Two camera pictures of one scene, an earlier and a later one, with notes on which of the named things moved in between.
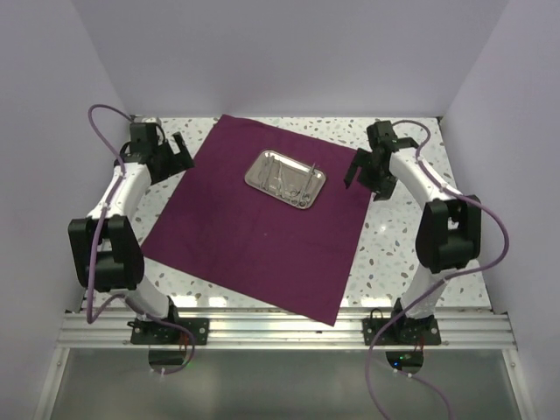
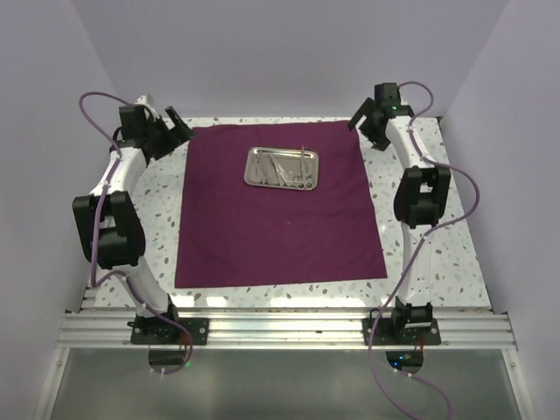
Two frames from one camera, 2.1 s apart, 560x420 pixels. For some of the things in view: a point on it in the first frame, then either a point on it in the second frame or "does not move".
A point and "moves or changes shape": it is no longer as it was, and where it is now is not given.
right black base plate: [409, 331] does not move
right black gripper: [383, 189] to [378, 141]
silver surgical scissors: [293, 193] to [302, 184]
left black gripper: [179, 162] to [177, 136]
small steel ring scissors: [294, 200] to [308, 179]
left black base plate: [148, 332] does not move
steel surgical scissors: [305, 197] to [304, 184]
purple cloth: [269, 213] moves or changes shape
